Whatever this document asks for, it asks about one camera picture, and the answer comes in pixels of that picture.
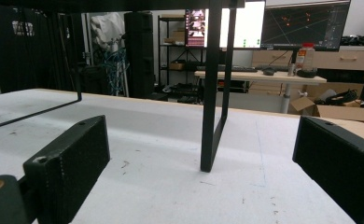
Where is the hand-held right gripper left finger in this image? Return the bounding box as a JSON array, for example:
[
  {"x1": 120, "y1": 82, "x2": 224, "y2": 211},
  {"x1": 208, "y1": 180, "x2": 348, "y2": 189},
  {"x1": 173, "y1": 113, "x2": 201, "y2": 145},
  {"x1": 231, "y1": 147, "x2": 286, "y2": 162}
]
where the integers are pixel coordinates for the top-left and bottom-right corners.
[{"x1": 22, "y1": 115, "x2": 111, "y2": 224}]

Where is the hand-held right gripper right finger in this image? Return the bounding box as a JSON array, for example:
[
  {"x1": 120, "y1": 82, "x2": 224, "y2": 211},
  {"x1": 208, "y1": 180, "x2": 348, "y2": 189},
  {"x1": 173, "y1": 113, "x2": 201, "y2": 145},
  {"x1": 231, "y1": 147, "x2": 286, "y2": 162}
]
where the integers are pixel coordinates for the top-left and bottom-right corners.
[{"x1": 292, "y1": 115, "x2": 364, "y2": 224}]

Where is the open cardboard box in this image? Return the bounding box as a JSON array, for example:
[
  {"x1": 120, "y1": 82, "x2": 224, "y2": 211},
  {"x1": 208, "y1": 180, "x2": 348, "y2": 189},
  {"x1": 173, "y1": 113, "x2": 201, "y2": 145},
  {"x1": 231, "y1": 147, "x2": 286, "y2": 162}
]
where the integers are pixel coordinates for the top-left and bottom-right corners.
[{"x1": 289, "y1": 96, "x2": 364, "y2": 123}]

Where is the round black disc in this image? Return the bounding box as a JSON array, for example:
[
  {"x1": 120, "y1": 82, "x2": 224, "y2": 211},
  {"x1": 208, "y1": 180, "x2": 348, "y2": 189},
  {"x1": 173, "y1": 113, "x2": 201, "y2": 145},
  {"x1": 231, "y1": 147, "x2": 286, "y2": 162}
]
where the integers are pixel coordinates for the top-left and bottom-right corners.
[{"x1": 296, "y1": 69, "x2": 318, "y2": 78}]

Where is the wooden drawer cabinet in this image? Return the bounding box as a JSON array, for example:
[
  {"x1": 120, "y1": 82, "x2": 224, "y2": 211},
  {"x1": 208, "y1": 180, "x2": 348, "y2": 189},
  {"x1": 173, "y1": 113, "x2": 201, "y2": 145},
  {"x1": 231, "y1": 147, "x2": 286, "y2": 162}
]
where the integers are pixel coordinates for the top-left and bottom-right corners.
[{"x1": 252, "y1": 46, "x2": 364, "y2": 73}]

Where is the clear jar with red lid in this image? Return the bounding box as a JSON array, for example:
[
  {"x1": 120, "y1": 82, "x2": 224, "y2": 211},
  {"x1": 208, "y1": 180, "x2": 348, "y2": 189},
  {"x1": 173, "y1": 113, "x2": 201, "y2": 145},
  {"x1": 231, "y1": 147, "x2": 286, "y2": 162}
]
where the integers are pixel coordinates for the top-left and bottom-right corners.
[{"x1": 295, "y1": 42, "x2": 316, "y2": 73}]

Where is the wooden office desk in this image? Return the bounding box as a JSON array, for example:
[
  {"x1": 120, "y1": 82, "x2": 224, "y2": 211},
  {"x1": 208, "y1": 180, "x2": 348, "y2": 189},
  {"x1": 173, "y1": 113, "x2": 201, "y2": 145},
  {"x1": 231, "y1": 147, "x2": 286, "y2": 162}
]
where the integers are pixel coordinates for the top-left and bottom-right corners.
[{"x1": 194, "y1": 70, "x2": 328, "y2": 115}]

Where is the black curtain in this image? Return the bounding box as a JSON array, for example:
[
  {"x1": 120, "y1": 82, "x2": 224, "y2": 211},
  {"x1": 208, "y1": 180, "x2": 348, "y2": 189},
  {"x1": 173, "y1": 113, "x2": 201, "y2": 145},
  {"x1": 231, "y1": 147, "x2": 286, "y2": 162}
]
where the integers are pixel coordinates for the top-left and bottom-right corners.
[{"x1": 0, "y1": 2, "x2": 85, "y2": 94}]

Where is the black keyboard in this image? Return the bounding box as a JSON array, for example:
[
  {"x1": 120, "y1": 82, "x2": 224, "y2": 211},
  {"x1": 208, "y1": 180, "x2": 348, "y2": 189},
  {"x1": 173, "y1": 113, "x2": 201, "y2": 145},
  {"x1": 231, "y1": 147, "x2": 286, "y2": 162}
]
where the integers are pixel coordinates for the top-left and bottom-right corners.
[{"x1": 217, "y1": 64, "x2": 259, "y2": 74}]

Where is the black computer monitor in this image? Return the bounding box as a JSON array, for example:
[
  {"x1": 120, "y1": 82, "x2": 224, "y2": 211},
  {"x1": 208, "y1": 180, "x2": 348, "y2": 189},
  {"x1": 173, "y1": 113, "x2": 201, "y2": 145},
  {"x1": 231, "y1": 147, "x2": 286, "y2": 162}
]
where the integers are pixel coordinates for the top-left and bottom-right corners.
[{"x1": 259, "y1": 0, "x2": 352, "y2": 52}]

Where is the black metal shelf stand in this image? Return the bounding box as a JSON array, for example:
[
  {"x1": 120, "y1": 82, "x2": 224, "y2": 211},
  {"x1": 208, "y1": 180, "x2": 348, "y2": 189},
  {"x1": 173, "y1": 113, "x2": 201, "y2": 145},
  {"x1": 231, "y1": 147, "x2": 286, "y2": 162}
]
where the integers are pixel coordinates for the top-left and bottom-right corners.
[{"x1": 0, "y1": 0, "x2": 245, "y2": 173}]

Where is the black metal storage rack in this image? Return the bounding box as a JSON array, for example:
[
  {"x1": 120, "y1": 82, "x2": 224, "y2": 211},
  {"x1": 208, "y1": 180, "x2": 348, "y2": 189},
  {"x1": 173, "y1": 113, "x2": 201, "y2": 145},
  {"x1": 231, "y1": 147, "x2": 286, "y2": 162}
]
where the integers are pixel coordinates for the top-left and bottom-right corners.
[{"x1": 157, "y1": 14, "x2": 210, "y2": 94}]

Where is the white-screen computer monitor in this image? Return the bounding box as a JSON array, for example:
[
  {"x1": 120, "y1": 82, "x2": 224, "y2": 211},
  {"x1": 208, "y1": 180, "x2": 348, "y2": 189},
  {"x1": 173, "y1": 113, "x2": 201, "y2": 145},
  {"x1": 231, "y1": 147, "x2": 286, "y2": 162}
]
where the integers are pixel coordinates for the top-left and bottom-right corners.
[{"x1": 218, "y1": 1, "x2": 266, "y2": 49}]

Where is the bundle of blue cables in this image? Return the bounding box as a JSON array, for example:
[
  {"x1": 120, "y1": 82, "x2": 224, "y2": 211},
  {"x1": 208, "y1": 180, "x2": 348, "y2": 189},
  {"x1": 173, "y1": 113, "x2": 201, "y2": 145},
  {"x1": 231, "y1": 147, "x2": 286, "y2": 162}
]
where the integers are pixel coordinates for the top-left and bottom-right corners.
[{"x1": 103, "y1": 46, "x2": 128, "y2": 95}]

